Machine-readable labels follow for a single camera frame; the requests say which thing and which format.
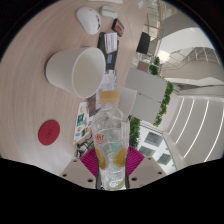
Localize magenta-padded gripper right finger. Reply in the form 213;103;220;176
125;145;168;190

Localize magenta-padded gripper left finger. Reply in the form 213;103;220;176
59;147;100;190

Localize clear plastic drink bottle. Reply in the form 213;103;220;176
90;89;131;192

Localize row of green plants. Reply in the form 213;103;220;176
128;116;142;149

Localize colourful sticker sheet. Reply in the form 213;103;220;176
73;101;94;145

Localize flat round red coaster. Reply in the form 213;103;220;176
37;119;61;146

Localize ceiling light strips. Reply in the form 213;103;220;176
168;98;224;161

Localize white chair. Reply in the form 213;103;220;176
118;87;138;118

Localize white cabinet with plants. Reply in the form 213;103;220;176
124;66;175;127

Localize white mug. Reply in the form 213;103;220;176
45;46;107;100

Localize brown planter with plants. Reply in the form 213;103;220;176
137;56;162;76

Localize black folder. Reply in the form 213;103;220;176
96;31;120;73

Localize black chair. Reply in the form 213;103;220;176
135;31;152;55

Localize white printed card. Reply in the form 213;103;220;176
104;32;119;54

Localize small red black device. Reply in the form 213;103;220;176
111;17;125;38

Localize white computer mouse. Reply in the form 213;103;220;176
75;6;102;36

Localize small white oval case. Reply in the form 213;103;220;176
99;5;119;20

